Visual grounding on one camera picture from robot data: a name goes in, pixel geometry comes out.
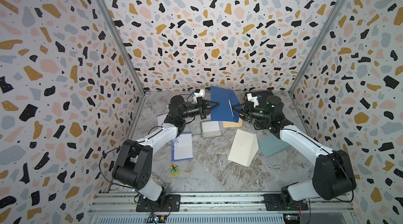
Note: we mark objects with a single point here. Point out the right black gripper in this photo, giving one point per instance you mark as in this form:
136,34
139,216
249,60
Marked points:
248,111

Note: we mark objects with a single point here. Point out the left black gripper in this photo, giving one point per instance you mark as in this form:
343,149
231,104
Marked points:
204,105

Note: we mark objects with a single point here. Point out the dark blue envelope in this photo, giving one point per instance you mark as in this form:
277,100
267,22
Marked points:
226,99

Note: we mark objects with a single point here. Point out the yellow envelope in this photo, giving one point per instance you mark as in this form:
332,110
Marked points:
232,124

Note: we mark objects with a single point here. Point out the white letter paper green border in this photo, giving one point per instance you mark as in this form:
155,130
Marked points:
210,129

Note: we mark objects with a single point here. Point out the cream envelope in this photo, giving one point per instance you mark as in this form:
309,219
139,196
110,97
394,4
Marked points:
244,148

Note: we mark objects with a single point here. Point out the light teal envelope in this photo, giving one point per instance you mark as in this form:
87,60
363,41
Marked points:
270,145

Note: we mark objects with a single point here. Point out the white letter paper blue border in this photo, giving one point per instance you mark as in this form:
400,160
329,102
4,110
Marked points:
182,147

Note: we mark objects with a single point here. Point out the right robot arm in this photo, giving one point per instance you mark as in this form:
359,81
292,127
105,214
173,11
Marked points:
333,174

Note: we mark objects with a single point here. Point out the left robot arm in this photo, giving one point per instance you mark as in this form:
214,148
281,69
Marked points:
133,166

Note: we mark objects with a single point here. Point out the black briefcase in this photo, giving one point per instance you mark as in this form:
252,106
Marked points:
261,95

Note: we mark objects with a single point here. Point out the small yellow round sticker toy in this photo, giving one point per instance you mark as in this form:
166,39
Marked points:
174,169

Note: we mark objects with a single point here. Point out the glittery silver tube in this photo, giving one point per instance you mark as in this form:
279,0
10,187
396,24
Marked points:
167,188

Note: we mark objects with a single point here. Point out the small circuit board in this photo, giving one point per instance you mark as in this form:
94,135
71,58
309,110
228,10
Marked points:
157,219

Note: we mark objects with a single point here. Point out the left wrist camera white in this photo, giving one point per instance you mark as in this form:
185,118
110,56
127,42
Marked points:
198,95

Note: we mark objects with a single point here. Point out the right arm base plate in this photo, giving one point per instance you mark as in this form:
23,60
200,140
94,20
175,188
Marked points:
277,202

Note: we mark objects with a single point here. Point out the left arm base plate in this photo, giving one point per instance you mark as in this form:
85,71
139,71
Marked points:
165,203

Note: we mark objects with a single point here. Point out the aluminium front rail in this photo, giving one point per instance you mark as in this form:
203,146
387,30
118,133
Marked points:
219,208

